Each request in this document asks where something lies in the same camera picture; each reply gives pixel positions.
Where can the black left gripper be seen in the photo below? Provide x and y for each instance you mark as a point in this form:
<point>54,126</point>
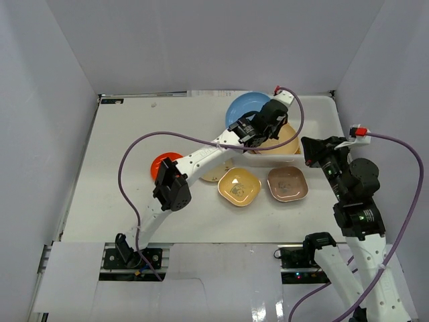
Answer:
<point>274,118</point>

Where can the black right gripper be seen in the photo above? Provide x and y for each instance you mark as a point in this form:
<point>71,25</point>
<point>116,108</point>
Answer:
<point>315,151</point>

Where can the yellow round bear plate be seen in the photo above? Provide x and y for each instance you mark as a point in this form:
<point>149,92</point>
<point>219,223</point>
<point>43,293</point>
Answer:
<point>286,132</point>

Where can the blue round plate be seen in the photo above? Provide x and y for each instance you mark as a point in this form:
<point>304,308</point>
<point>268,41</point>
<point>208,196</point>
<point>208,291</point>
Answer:
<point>247,102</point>

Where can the brown square panda dish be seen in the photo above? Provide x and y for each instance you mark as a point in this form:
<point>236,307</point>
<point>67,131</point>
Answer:
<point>287,184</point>

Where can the yellow square panda dish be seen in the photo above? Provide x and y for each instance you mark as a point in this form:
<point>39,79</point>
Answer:
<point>239,186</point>

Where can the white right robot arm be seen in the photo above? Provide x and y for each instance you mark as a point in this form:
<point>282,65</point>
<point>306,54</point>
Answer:
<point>374,296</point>

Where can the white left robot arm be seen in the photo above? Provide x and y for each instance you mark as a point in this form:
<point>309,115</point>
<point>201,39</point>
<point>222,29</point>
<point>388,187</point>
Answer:
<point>174,178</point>

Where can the white plastic bin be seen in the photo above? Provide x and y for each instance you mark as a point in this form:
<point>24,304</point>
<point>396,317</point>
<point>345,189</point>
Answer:
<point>321,121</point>

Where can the beige patterned small plate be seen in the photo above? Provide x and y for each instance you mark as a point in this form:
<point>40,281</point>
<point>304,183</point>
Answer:
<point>218,172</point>

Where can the orange round plate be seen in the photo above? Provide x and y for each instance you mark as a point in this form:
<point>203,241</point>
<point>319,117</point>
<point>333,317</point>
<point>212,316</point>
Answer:
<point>155,165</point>

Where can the black label sticker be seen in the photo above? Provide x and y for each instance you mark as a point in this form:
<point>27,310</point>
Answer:
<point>111,101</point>

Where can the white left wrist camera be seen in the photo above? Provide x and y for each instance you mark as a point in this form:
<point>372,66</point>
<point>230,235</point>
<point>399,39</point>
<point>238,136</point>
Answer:
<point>283,96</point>

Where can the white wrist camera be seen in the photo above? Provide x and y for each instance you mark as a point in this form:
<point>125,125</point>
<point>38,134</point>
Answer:
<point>283,96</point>
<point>358,137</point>

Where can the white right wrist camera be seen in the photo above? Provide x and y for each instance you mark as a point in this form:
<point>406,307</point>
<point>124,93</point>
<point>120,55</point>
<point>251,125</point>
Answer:
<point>358,137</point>

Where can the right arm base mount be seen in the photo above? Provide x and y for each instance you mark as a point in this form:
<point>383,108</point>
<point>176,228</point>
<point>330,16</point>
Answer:
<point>296,268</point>

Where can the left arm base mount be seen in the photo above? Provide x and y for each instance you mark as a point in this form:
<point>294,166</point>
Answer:
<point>123,264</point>

